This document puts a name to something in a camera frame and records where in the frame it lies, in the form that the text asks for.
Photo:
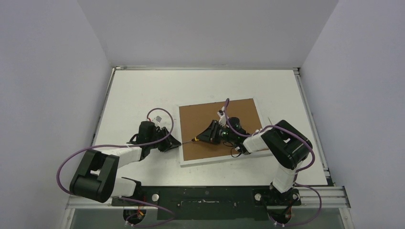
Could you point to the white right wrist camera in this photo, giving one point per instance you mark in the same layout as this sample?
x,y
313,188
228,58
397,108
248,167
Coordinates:
x,y
222,117

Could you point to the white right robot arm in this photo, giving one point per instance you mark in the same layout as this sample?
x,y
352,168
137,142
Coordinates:
x,y
289,146

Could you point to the white picture frame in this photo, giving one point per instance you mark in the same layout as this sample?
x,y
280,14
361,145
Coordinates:
x,y
195,118

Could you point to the yellow handle screwdriver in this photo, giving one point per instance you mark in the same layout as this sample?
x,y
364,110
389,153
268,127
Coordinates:
x,y
191,141

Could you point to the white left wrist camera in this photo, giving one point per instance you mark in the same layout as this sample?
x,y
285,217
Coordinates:
x,y
157,120

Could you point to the aluminium table front rail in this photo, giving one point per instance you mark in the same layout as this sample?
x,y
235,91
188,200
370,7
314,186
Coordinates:
x,y
331,197

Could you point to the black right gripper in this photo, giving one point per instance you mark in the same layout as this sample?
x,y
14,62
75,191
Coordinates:
x,y
214,132

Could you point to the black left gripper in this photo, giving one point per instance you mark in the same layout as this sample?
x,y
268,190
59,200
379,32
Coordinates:
x,y
170,143

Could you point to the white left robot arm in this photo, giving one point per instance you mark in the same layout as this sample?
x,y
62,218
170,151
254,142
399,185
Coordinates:
x,y
96,176

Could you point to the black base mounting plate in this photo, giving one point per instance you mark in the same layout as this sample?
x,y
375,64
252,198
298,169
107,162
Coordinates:
x,y
214,202

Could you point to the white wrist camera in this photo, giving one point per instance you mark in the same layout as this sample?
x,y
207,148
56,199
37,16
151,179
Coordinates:
x,y
222,117
157,120

